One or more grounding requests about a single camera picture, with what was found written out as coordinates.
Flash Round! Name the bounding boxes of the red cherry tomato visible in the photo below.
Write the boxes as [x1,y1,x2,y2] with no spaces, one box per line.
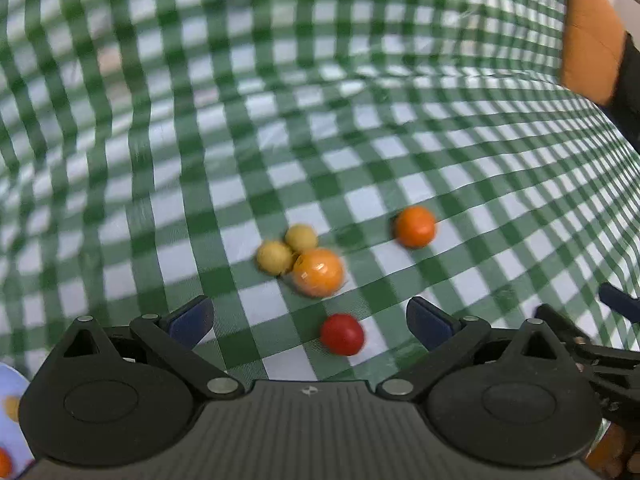
[320,313,366,357]

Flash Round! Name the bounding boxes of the small yellow fruit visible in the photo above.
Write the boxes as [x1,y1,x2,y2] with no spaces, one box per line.
[284,224,319,253]
[256,241,295,276]

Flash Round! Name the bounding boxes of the person's right hand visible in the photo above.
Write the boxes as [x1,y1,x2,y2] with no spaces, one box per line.
[585,422,640,480]

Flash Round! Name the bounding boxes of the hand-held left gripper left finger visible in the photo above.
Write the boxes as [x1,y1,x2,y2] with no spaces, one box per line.
[52,295,246,401]

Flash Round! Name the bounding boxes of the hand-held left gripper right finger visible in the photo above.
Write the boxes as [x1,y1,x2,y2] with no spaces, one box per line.
[375,296,576,401]

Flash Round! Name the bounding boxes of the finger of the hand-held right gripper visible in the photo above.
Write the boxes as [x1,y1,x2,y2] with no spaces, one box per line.
[534,304,640,362]
[599,282,640,325]

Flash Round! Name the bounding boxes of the green checkered cloth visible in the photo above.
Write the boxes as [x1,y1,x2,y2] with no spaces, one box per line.
[0,0,640,386]

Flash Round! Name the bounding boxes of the dark cloth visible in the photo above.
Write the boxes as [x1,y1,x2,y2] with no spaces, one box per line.
[607,30,640,153]

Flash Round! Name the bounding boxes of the orange sofa cushion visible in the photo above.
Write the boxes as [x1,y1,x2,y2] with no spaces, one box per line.
[557,0,628,106]

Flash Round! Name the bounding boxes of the light blue plate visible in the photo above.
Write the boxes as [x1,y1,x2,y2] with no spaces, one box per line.
[0,364,35,478]

